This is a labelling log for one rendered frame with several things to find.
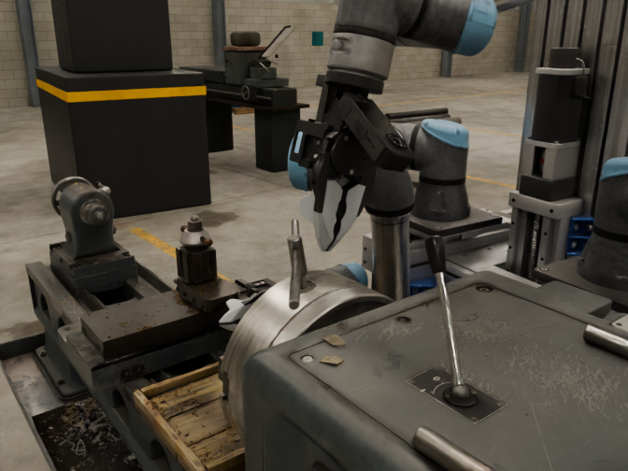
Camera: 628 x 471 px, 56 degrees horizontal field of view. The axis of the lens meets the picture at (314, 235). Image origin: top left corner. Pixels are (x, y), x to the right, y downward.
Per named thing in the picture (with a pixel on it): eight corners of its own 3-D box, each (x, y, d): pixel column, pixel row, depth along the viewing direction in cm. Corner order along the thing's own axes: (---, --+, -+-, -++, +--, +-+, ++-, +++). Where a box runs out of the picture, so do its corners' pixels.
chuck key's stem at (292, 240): (298, 300, 93) (286, 235, 88) (312, 298, 93) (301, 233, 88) (298, 307, 91) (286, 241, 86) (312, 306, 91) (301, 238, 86)
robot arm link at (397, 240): (426, 131, 111) (424, 336, 135) (370, 127, 115) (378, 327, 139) (407, 154, 102) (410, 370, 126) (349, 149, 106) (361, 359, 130)
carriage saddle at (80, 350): (274, 331, 155) (274, 310, 153) (93, 393, 128) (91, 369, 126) (219, 292, 178) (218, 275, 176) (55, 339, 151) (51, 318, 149)
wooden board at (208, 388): (360, 414, 122) (361, 397, 120) (201, 492, 101) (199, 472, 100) (278, 354, 144) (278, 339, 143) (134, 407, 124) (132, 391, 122)
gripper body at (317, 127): (331, 173, 79) (350, 81, 78) (375, 185, 73) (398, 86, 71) (285, 164, 75) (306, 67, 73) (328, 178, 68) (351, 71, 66)
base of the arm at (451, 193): (441, 201, 164) (444, 165, 160) (482, 215, 151) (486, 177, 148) (398, 209, 156) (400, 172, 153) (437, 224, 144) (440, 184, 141)
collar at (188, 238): (218, 242, 145) (218, 230, 144) (188, 249, 140) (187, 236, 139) (203, 234, 151) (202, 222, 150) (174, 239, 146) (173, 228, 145)
